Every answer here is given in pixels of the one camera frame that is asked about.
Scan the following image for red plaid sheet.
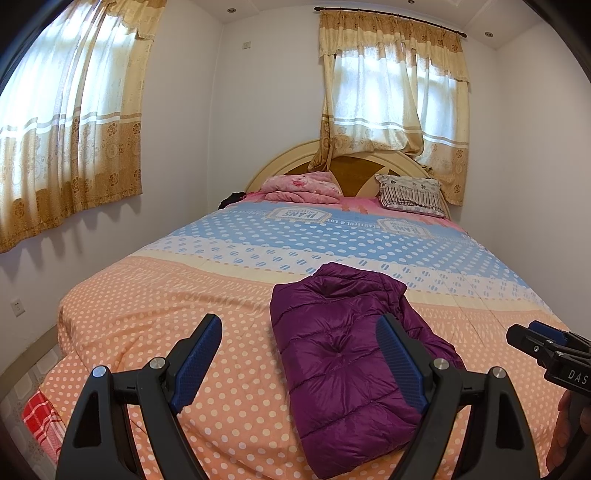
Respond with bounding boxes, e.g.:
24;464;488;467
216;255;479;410
22;390;68;464

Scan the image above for bed with polka-dot sheet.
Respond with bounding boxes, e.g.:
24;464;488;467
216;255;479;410
41;194;573;480

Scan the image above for wide beige floral curtain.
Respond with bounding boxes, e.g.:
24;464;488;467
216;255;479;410
0;0;168;254

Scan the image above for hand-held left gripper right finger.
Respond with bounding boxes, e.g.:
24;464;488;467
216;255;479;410
375;314;541;480

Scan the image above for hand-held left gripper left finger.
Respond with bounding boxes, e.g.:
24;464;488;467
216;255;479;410
55;314;225;480

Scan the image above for person's right hand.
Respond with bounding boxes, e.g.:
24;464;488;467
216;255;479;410
546;392;589;478

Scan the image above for round wooden headboard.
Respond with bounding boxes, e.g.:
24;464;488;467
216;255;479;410
245;140;451;217

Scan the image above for dark cloth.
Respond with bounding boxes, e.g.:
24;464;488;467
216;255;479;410
218;191;250;209

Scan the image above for purple puffer jacket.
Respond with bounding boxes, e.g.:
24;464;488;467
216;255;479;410
269;262;465;480

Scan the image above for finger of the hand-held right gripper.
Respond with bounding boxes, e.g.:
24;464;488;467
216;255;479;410
505;324;557;365
527;320;591;347

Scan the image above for striped pillow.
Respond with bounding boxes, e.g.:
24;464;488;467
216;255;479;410
375;174;446;215

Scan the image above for black curtain rod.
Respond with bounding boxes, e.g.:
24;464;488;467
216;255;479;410
314;6;467;35

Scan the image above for pink folded blanket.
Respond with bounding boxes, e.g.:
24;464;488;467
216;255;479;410
261;172;342;205

